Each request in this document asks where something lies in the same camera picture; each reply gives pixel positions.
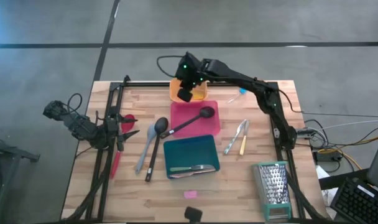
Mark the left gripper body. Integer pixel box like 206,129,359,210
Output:
104,107,125,153

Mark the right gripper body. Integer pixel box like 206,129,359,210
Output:
175,51,208,91

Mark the red spoon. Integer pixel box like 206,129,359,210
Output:
109,114,136,180

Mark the grey spoon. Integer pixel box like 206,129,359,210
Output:
135,123,158,175

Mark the black serving spoon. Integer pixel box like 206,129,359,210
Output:
144,116,170,183

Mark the black ladle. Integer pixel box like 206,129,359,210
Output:
159,106,216,139

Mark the blue spatula clear handle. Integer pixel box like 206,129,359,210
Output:
226,88,248,105

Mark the green handled knife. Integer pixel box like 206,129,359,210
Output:
169,164,215,173

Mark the orange plastic bin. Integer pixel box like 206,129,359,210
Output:
169,77,209,103

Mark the pink plastic bin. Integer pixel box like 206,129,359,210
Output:
170,100,221,139

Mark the teal plastic bin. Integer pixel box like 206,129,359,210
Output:
163,134,221,180

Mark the black floor stand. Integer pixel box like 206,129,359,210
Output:
0,133,40,224

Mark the grey connector box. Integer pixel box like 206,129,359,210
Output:
296,127,316,139

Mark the teal framed metal grater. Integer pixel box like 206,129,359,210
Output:
251,161,293,222

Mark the black power box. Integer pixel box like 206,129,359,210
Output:
312,149,344,162

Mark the white paper sheet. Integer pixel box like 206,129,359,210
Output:
316,166,333,215

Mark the black operator desk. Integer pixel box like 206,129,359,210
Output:
318,167,372,190

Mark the black keyboard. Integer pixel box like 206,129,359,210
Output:
330,177,378,224

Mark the black aluminium rig frame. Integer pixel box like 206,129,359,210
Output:
63,74,328,223

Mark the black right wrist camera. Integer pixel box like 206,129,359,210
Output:
177,88,193,103

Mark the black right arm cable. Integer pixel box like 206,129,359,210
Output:
156,55,182,78

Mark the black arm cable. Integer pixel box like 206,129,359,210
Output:
67,92,83,114
156,55,182,78

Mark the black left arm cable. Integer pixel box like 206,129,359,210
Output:
67,92,83,114

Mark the pink spatula clear handle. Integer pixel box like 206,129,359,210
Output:
183,190,214,200

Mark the black table-level camera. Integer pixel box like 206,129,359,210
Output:
184,206,203,223

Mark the white floor cable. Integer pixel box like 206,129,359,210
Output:
319,119,378,131

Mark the yellow floor cable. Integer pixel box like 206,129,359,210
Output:
318,133,378,170

